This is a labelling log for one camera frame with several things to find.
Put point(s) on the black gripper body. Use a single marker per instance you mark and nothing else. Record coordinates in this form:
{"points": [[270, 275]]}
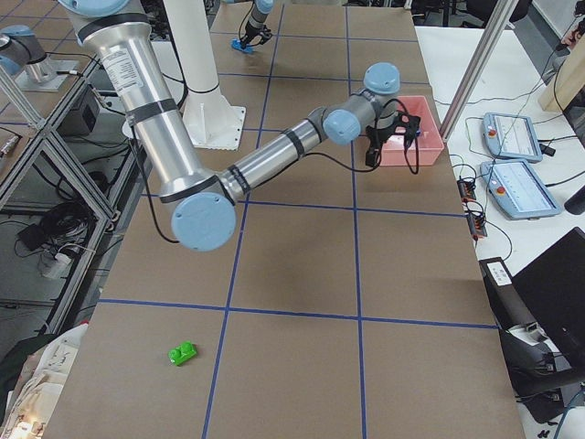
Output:
{"points": [[379, 134], [250, 36]]}

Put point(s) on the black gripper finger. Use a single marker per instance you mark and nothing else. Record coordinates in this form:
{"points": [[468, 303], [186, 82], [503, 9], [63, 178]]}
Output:
{"points": [[372, 157]]}

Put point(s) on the long blue block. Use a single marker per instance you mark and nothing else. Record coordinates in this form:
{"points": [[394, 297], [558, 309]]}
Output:
{"points": [[241, 47]]}

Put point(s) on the green block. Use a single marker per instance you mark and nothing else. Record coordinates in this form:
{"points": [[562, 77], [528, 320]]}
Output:
{"points": [[182, 353]]}

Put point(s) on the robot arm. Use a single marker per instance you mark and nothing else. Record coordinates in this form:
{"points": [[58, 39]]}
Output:
{"points": [[255, 25], [203, 200]]}

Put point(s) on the pink plastic box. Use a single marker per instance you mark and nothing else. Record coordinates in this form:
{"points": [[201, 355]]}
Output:
{"points": [[429, 146]]}

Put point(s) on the far teach pendant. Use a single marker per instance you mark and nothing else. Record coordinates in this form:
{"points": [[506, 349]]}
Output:
{"points": [[509, 136]]}

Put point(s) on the teach pendant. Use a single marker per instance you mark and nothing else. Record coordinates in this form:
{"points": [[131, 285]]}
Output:
{"points": [[517, 190], [509, 136]]}

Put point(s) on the near teach pendant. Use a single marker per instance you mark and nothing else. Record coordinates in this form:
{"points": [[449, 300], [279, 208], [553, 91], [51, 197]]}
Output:
{"points": [[517, 190]]}

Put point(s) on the black monitor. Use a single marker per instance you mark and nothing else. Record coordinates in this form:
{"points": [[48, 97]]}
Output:
{"points": [[552, 288]]}

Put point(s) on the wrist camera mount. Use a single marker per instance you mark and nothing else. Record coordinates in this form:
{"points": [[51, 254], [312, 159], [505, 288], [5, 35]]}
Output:
{"points": [[407, 126]]}

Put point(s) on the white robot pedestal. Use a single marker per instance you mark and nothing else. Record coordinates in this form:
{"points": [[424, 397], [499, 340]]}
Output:
{"points": [[212, 122]]}

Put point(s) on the aluminium frame post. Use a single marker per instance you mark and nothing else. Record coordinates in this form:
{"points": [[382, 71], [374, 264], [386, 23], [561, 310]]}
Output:
{"points": [[486, 45]]}

